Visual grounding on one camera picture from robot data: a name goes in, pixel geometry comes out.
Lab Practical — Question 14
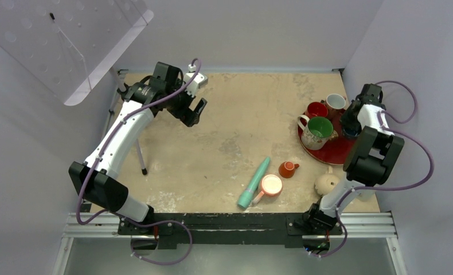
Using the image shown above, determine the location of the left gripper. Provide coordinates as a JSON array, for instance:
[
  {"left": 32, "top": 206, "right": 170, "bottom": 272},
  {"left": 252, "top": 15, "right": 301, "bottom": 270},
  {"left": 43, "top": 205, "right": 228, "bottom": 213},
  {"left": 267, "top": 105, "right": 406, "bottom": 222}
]
[{"left": 165, "top": 78, "right": 206, "bottom": 127}]

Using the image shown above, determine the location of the pink brown mug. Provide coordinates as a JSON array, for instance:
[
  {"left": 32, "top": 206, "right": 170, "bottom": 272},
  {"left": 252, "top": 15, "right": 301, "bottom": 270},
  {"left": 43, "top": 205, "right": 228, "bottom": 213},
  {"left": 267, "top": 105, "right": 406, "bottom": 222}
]
[{"left": 324, "top": 93, "right": 346, "bottom": 120}]

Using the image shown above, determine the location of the large white cat mug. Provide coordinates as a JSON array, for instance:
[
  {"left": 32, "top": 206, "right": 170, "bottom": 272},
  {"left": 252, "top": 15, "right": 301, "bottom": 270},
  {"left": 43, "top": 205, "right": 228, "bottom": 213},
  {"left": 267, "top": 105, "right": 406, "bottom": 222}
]
[{"left": 297, "top": 115, "right": 334, "bottom": 151}]

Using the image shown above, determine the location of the red glossy mug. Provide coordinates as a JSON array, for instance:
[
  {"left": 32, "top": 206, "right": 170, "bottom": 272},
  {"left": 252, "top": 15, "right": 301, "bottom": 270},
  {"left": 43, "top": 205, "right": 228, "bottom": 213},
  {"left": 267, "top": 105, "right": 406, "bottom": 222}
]
[{"left": 304, "top": 102, "right": 329, "bottom": 119}]

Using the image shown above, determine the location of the small orange cup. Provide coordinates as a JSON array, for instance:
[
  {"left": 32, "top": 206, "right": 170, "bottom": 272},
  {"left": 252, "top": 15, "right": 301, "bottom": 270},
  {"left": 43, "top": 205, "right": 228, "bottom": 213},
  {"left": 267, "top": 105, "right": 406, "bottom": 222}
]
[{"left": 278, "top": 161, "right": 299, "bottom": 179}]

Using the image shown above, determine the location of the pink white mug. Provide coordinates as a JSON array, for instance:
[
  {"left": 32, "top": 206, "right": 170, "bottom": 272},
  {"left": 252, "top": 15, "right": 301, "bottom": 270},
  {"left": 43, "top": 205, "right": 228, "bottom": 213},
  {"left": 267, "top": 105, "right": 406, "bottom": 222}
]
[{"left": 252, "top": 174, "right": 283, "bottom": 205}]

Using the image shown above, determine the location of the teal pen tube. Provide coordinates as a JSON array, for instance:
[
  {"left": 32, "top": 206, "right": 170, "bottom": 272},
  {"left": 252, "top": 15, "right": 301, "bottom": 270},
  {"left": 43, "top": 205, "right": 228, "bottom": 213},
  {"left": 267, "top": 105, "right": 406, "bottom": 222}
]
[{"left": 237, "top": 156, "right": 271, "bottom": 209}]

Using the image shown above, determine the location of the blue mug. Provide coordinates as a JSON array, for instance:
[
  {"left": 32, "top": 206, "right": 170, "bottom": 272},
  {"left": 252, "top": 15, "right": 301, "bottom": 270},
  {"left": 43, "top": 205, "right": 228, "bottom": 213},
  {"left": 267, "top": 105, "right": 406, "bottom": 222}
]
[{"left": 342, "top": 128, "right": 360, "bottom": 140}]

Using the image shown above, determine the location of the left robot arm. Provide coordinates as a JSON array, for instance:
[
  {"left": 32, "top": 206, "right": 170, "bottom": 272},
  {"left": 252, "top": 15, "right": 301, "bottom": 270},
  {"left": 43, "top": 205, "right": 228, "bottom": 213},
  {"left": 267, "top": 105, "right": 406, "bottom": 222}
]
[{"left": 68, "top": 58, "right": 208, "bottom": 234}]

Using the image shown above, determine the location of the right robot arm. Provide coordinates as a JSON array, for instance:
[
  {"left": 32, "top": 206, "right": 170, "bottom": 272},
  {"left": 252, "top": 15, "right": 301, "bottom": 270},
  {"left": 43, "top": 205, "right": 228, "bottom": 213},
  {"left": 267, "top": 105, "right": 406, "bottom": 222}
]
[{"left": 302, "top": 84, "right": 404, "bottom": 233}]

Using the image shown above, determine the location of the red round tray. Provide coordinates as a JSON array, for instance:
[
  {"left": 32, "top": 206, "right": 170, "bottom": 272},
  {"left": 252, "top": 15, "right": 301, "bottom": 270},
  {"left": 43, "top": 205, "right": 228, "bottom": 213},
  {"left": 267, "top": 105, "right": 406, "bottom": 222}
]
[{"left": 298, "top": 109, "right": 356, "bottom": 166}]

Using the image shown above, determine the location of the cream teapot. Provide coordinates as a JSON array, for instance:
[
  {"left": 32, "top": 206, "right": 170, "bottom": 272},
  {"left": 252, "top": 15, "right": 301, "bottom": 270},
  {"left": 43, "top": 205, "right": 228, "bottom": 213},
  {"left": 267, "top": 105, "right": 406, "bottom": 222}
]
[{"left": 314, "top": 166, "right": 341, "bottom": 196}]

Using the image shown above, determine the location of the tripod stand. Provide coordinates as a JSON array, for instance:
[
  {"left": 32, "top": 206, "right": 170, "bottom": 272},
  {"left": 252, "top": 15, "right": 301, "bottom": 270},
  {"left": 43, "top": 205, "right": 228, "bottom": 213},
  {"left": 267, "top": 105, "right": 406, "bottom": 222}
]
[{"left": 106, "top": 67, "right": 148, "bottom": 175}]

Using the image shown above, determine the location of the clear acrylic panel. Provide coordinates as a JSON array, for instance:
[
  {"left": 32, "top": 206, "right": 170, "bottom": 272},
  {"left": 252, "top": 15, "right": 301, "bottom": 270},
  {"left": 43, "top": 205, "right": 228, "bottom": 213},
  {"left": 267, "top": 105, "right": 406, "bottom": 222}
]
[{"left": 0, "top": 0, "right": 154, "bottom": 106}]

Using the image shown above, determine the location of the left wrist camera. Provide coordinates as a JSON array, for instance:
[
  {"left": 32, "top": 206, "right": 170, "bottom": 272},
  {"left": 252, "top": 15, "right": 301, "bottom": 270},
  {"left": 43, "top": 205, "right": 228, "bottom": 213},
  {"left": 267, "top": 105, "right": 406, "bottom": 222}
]
[{"left": 183, "top": 64, "right": 209, "bottom": 98}]

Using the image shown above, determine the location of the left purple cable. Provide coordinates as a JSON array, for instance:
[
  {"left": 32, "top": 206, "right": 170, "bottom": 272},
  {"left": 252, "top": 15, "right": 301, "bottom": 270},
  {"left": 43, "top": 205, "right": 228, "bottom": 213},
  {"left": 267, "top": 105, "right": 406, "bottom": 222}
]
[{"left": 75, "top": 57, "right": 204, "bottom": 266}]

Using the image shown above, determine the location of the purple cable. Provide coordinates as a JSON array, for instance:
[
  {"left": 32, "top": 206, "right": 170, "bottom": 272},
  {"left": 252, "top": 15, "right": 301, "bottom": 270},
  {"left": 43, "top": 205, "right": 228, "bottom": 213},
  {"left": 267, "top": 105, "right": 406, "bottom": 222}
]
[
  {"left": 75, "top": 57, "right": 204, "bottom": 266},
  {"left": 309, "top": 80, "right": 435, "bottom": 259}
]

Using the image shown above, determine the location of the aluminium frame rail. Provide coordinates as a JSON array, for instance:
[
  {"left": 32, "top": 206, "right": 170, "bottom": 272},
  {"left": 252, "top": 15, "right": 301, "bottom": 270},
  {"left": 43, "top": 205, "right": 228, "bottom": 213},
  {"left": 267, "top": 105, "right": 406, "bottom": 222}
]
[{"left": 52, "top": 68, "right": 408, "bottom": 275}]

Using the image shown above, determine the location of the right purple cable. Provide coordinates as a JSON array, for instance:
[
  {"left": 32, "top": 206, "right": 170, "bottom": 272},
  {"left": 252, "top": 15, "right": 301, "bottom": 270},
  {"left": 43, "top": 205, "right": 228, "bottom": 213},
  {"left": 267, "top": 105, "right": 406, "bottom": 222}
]
[{"left": 309, "top": 80, "right": 435, "bottom": 259}]

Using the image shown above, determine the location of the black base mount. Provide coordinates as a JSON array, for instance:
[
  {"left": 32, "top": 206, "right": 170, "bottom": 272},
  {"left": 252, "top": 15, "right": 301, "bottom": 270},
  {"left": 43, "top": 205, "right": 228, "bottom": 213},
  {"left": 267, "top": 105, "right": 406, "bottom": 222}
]
[{"left": 118, "top": 213, "right": 342, "bottom": 249}]

